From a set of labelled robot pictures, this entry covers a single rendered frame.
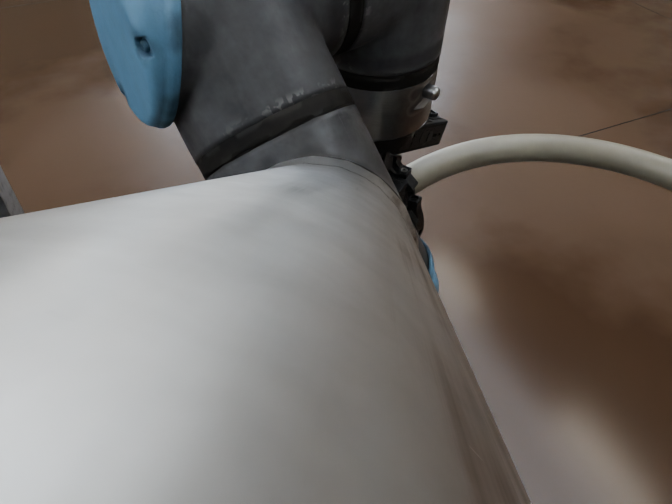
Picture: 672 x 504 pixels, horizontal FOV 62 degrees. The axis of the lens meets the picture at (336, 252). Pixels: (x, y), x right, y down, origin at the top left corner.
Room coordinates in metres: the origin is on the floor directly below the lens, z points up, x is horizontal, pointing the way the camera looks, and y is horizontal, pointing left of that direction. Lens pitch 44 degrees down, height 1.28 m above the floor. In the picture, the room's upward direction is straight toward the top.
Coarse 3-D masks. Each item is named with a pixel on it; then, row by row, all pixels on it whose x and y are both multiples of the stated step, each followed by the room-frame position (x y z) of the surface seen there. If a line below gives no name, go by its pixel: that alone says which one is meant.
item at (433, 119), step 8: (432, 112) 0.48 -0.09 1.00; (432, 120) 0.45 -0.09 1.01; (440, 120) 0.46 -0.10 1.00; (424, 128) 0.42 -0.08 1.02; (432, 128) 0.44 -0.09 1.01; (440, 128) 0.45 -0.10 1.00; (416, 136) 0.41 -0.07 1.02; (424, 136) 0.42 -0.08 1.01; (432, 136) 0.44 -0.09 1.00; (440, 136) 0.46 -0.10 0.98; (408, 144) 0.40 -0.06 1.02; (416, 144) 0.41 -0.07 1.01; (424, 144) 0.43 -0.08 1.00; (432, 144) 0.45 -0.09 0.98; (392, 152) 0.38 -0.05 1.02; (400, 152) 0.39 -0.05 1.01
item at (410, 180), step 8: (408, 136) 0.36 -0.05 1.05; (376, 144) 0.35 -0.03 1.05; (384, 144) 0.35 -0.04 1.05; (392, 144) 0.35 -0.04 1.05; (400, 144) 0.36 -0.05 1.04; (384, 152) 0.35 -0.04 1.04; (384, 160) 0.37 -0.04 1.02; (392, 160) 0.39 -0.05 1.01; (400, 160) 0.40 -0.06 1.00; (392, 168) 0.39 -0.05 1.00; (400, 168) 0.39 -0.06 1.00; (408, 168) 0.39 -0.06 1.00; (392, 176) 0.38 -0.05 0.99; (400, 176) 0.39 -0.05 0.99; (408, 176) 0.39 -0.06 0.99; (400, 184) 0.37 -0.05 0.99; (408, 184) 0.38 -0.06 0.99; (416, 184) 0.39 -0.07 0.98; (400, 192) 0.37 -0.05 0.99; (408, 192) 0.40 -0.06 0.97
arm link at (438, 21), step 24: (384, 0) 0.31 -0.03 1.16; (408, 0) 0.33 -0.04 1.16; (432, 0) 0.34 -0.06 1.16; (384, 24) 0.32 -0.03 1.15; (408, 24) 0.33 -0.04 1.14; (432, 24) 0.34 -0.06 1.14; (360, 48) 0.33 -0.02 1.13; (384, 48) 0.33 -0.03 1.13; (408, 48) 0.33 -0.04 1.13; (432, 48) 0.35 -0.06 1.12; (360, 72) 0.33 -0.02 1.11; (384, 72) 0.33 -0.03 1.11; (408, 72) 0.34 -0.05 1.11; (432, 72) 0.35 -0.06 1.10
